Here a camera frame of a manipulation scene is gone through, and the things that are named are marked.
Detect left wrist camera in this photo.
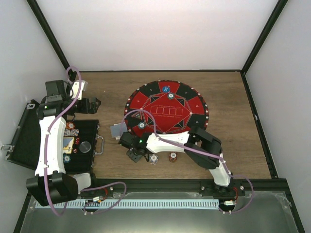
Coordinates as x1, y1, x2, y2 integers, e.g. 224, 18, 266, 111
45, 80, 66, 99

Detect card deck in case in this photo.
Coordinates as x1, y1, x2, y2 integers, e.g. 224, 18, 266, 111
63, 137, 75, 154

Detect black poker set case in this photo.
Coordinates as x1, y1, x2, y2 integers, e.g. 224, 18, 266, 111
2, 98, 101, 179

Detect round red black poker mat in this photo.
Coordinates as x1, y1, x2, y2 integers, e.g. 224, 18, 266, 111
124, 80, 209, 136

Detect chips in case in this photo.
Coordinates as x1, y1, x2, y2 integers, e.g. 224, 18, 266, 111
64, 122, 79, 137

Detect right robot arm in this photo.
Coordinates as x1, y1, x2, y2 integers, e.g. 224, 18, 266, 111
119, 126, 233, 196

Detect black enclosure frame post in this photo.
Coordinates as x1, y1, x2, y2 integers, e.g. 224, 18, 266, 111
26, 0, 70, 69

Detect red 100 chip stack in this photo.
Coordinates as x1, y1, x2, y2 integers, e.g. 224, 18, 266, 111
169, 152, 177, 163

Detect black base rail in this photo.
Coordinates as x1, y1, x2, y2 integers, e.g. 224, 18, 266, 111
91, 178, 287, 197

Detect blue backed card deck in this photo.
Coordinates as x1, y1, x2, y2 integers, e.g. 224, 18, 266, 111
110, 122, 127, 138

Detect light blue slotted cable duct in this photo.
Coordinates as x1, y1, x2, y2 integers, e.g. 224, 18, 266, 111
35, 199, 219, 209

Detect round grey metal disc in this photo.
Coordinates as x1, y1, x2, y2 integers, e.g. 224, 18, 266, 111
79, 141, 92, 153

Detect orange blue 10 chip stack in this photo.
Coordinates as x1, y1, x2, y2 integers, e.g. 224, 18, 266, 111
149, 154, 158, 165

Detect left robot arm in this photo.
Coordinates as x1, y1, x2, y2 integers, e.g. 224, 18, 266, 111
26, 80, 99, 206

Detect blue small blind button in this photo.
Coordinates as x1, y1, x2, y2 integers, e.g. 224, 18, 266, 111
162, 86, 170, 93

